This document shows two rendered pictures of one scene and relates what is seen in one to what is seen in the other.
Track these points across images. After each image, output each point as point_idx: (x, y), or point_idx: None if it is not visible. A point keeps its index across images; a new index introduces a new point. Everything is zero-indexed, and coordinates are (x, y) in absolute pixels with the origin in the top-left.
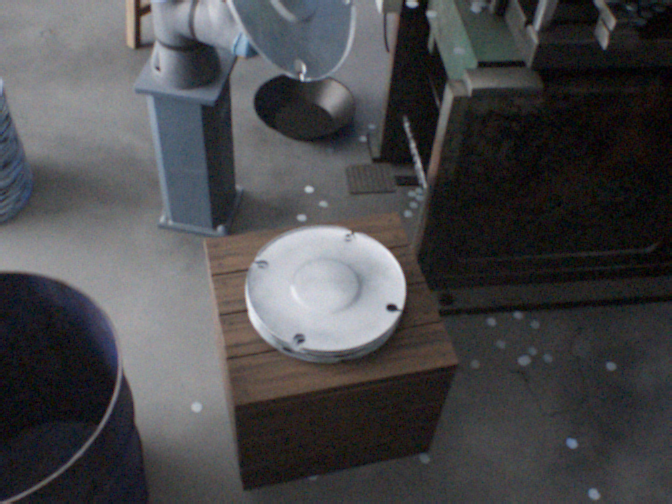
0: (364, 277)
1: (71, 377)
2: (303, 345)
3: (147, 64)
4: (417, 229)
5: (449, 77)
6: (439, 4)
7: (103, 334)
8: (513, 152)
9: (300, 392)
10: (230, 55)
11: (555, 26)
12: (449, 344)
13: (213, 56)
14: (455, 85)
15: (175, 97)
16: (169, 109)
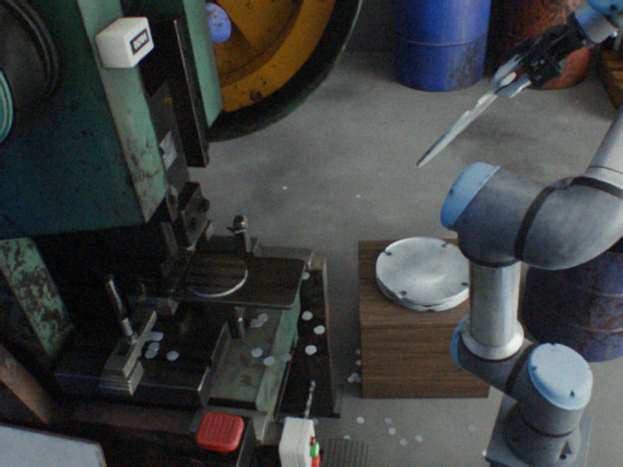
0: (400, 270)
1: (580, 323)
2: (442, 243)
3: (585, 448)
4: (331, 373)
5: (289, 349)
6: (270, 386)
7: None
8: None
9: (445, 238)
10: (493, 450)
11: (233, 248)
12: (359, 248)
13: (512, 409)
14: (318, 264)
15: None
16: None
